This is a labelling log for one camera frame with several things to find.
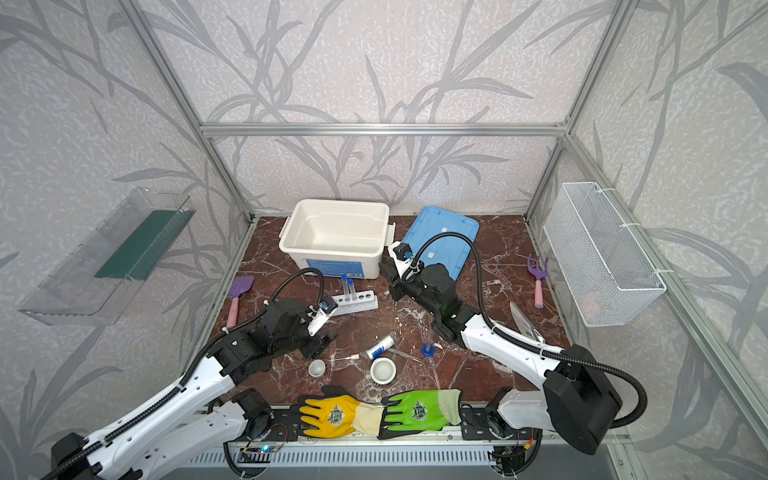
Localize white test tube rack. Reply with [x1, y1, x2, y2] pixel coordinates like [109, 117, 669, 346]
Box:
[332, 290, 379, 316]

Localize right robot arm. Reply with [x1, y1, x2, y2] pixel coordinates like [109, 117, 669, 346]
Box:
[380, 241, 648, 454]

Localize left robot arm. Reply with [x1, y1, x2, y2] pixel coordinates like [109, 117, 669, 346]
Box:
[47, 292, 337, 479]

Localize blue plastic bin lid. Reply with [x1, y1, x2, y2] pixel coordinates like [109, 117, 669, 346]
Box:
[398, 205, 481, 282]

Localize white blue label bottle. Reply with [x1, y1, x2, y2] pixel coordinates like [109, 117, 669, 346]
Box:
[365, 333, 397, 361]

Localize purple toy shovel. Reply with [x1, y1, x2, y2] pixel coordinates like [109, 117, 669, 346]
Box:
[225, 276, 254, 330]

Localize large white ceramic dish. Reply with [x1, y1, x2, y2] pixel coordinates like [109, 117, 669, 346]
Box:
[369, 357, 397, 385]

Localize yellow work glove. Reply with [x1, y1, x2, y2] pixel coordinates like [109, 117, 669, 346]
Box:
[297, 386, 384, 439]

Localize metal tongs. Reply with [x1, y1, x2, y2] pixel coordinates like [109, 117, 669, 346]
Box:
[509, 301, 545, 343]

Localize white plastic storage bin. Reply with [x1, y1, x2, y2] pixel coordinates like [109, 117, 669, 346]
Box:
[279, 199, 395, 280]

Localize green work glove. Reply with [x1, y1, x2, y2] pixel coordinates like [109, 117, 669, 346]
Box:
[378, 389, 461, 440]

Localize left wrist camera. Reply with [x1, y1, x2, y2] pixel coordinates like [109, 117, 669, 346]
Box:
[307, 296, 338, 337]

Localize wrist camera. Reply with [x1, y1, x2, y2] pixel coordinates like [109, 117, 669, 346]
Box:
[388, 241, 416, 281]
[307, 296, 338, 337]

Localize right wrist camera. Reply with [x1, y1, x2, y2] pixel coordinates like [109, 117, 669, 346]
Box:
[388, 241, 416, 281]

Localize white wire mesh basket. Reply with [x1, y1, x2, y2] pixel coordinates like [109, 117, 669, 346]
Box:
[543, 182, 666, 327]

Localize clear wall shelf green mat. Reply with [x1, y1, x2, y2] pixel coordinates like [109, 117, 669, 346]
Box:
[18, 187, 196, 326]

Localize aluminium frame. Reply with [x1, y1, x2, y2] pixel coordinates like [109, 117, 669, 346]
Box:
[116, 1, 767, 445]

